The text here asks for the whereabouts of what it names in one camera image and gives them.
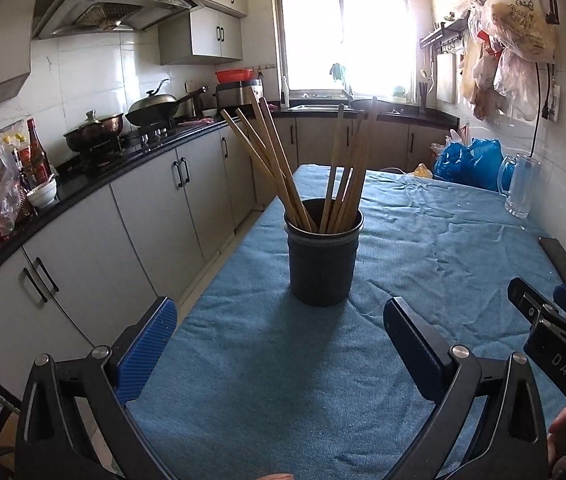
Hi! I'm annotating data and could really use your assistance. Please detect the wooden chopstick eight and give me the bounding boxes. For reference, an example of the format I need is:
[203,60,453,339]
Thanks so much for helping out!
[333,113,375,233]

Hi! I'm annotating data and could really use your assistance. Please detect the silver rice cooker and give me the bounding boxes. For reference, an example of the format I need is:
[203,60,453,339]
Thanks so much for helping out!
[215,78,263,110]

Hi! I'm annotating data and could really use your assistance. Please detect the yellow plastic bag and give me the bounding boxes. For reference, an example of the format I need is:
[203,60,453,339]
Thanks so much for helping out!
[411,162,434,179]

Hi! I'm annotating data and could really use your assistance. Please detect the dark utensil holder cup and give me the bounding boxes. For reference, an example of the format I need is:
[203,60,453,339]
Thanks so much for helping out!
[284,211,364,307]

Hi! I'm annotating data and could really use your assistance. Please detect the wall utensil rack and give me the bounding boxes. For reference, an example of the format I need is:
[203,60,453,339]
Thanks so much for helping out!
[419,15,468,54]

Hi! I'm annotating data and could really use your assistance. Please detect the range hood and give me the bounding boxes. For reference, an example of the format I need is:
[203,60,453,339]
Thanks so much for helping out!
[33,0,196,39]

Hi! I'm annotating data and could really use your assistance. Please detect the dark sauce bottle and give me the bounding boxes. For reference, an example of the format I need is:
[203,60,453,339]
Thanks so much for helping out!
[26,118,52,185]

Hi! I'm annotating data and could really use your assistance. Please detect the black wok with lid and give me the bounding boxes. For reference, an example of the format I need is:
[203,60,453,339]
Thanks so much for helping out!
[125,79,208,127]

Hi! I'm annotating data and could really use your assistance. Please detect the left hand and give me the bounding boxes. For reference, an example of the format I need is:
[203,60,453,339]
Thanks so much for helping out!
[257,472,295,480]

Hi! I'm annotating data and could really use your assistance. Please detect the wooden chopstick four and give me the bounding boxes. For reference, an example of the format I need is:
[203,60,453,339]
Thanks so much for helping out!
[219,108,305,229]

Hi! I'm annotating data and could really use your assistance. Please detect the red plastic basin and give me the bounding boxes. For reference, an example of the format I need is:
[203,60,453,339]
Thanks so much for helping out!
[216,68,255,84]

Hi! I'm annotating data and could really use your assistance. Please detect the black hanging cable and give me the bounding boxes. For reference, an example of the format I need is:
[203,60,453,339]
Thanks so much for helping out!
[527,58,558,162]

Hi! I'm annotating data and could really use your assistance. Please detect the steel pot with lid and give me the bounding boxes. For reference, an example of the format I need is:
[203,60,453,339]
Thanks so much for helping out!
[64,110,124,153]

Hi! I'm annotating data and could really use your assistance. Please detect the wooden chopstick seven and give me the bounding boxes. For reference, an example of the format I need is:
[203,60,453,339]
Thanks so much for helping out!
[336,96,379,232]

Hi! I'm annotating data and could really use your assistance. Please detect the wooden chopstick five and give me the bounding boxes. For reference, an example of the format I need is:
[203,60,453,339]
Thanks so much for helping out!
[319,104,345,234]

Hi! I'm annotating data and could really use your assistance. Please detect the wooden chopstick two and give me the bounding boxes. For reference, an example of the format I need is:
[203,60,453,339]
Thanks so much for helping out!
[259,98,317,233]

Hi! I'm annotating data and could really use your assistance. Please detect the clear glass mug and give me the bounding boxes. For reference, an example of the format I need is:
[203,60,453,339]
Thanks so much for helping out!
[496,154,541,219]

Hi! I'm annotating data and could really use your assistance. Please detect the kitchen window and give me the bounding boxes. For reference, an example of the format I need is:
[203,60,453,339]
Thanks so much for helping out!
[277,0,417,102]

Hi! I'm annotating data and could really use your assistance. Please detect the blue table cloth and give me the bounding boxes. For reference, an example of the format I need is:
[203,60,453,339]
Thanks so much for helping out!
[128,171,560,479]

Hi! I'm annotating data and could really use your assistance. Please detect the blue plastic bag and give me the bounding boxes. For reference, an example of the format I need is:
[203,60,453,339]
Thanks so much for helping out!
[432,139,503,192]

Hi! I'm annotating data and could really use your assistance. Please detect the hanging plastic bags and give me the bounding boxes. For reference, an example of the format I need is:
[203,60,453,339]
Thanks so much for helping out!
[463,0,557,122]

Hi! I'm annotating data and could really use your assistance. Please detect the black countertop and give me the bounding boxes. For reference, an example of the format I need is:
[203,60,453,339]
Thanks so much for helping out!
[0,103,460,266]

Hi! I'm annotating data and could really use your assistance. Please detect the electric kettle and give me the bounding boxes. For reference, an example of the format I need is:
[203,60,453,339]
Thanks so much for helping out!
[185,86,207,119]

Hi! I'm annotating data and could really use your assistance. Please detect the white ceramic bowl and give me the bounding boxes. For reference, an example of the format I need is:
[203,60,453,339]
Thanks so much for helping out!
[26,176,58,209]

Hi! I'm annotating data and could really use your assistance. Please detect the right hand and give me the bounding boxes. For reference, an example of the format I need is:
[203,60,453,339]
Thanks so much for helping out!
[546,406,566,466]

